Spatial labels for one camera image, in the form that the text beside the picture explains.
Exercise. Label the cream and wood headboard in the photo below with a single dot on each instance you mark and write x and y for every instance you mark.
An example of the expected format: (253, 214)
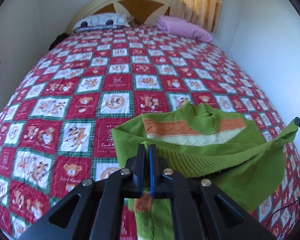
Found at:
(130, 1)

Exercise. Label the green orange striped knit sweater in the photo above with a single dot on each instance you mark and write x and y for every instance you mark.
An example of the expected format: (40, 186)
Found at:
(207, 152)

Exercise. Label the black bag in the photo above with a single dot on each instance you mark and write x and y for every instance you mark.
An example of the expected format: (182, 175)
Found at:
(57, 40)

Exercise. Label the red printed patchwork bedspread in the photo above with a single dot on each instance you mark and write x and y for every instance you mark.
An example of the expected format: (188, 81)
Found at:
(90, 80)

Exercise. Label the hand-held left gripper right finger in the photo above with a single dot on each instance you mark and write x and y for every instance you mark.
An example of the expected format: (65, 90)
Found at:
(152, 165)

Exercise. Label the wide yellow patterned curtain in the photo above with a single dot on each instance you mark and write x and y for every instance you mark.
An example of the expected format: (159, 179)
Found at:
(200, 0)

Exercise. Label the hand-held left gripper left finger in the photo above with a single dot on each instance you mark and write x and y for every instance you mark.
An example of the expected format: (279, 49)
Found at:
(140, 163)

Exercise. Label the white patterned pillow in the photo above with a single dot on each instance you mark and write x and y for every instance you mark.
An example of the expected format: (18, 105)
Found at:
(101, 22)

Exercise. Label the pink pillow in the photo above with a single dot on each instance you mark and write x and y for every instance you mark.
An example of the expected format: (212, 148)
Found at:
(182, 27)

